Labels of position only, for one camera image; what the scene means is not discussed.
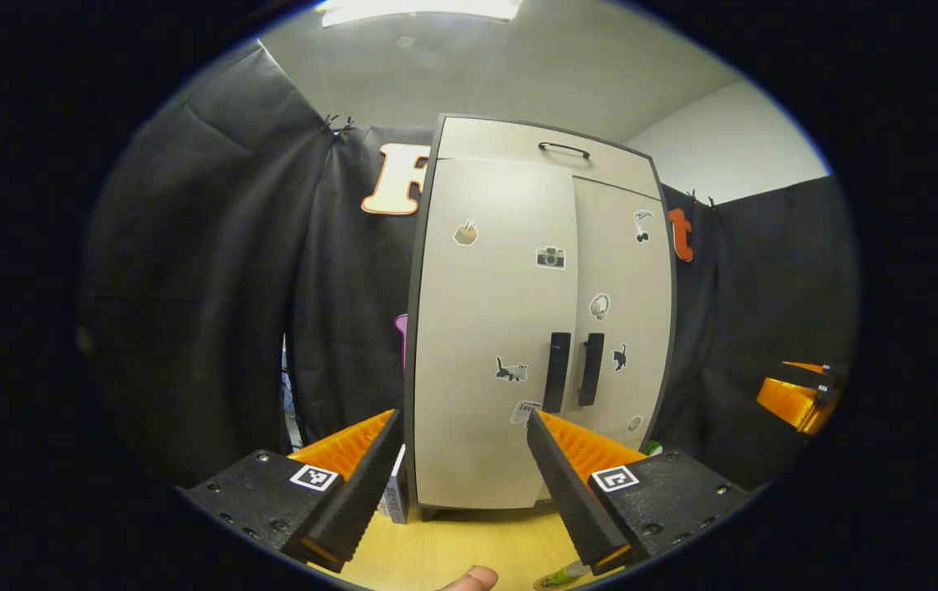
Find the small white box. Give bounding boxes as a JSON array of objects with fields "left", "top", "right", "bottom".
[{"left": 378, "top": 443, "right": 410, "bottom": 525}]

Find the white cabinet door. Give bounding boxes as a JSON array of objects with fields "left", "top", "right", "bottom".
[
  {"left": 571, "top": 176, "right": 675, "bottom": 460},
  {"left": 414, "top": 158, "right": 580, "bottom": 510}
]

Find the ceiling light panel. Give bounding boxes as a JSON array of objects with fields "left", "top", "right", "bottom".
[{"left": 319, "top": 0, "right": 524, "bottom": 29}]

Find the white cabinet drawer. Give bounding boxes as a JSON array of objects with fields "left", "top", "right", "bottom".
[{"left": 434, "top": 117, "right": 662, "bottom": 200}]

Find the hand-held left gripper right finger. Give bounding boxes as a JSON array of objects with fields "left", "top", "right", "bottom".
[{"left": 525, "top": 409, "right": 755, "bottom": 576}]

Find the white cabinet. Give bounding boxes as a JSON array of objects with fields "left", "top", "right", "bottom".
[{"left": 403, "top": 113, "right": 679, "bottom": 522}]

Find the black backdrop cloth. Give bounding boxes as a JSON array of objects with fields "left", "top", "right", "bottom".
[{"left": 79, "top": 41, "right": 859, "bottom": 493}]

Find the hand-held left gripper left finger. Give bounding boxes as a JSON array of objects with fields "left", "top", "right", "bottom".
[{"left": 179, "top": 408, "right": 404, "bottom": 574}]

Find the black door handle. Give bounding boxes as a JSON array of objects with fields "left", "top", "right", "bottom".
[
  {"left": 542, "top": 332, "right": 572, "bottom": 414},
  {"left": 578, "top": 332, "right": 606, "bottom": 407}
]

